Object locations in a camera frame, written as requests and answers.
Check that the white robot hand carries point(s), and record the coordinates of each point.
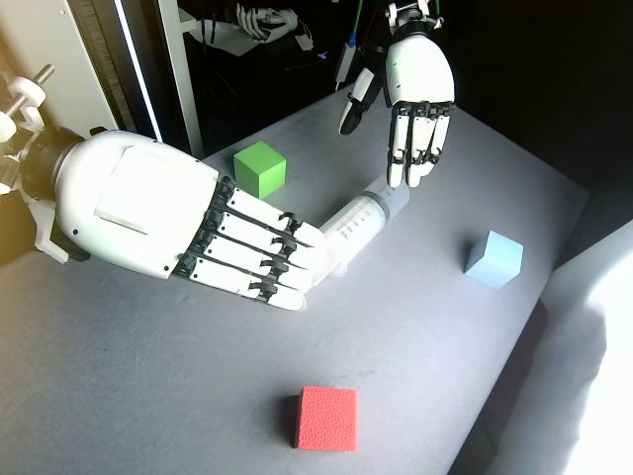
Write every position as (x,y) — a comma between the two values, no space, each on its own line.
(138,198)
(420,69)

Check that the large clear plastic syringe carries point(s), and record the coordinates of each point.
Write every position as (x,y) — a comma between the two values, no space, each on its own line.
(361,218)

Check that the spare white robot hand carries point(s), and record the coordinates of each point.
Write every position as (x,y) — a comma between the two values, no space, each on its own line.
(264,20)

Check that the green foam cube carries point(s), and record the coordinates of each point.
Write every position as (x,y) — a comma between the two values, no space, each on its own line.
(259,170)

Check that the white robot body column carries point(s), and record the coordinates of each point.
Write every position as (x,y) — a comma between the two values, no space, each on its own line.
(74,54)

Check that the grey table cloth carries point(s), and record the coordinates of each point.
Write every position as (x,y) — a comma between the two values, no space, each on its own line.
(173,376)

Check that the light blue foam cube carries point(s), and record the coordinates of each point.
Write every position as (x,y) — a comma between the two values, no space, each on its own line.
(497,259)

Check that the red foam cube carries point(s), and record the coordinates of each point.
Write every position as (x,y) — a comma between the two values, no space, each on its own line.
(327,418)

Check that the white fabric cover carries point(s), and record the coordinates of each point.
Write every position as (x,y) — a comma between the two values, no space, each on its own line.
(593,376)

